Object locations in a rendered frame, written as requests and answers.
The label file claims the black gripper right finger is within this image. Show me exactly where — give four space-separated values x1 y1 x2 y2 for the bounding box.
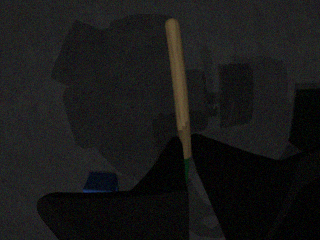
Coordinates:
191 133 320 240

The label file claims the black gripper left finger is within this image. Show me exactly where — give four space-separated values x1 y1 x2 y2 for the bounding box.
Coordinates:
36 137 189 240

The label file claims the wooden stick with green string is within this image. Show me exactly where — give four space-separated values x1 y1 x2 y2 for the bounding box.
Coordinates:
165 19 192 183

